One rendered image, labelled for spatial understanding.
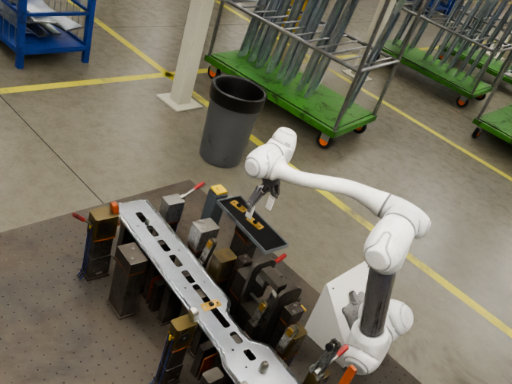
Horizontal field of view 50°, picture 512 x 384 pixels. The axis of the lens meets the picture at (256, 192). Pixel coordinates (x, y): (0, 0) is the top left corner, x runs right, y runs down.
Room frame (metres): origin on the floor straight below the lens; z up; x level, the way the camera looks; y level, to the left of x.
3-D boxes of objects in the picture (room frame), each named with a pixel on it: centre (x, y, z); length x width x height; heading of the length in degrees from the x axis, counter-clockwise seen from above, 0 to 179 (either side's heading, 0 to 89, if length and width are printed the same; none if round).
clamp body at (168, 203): (2.10, 0.35, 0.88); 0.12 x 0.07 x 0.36; 139
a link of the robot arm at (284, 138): (1.97, -0.03, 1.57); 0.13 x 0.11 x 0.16; 159
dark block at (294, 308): (1.59, -0.29, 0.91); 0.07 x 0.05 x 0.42; 139
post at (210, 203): (2.15, 0.17, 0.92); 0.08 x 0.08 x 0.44; 49
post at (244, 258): (1.80, -0.05, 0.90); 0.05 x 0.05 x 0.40; 49
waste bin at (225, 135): (4.45, 0.43, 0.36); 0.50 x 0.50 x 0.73
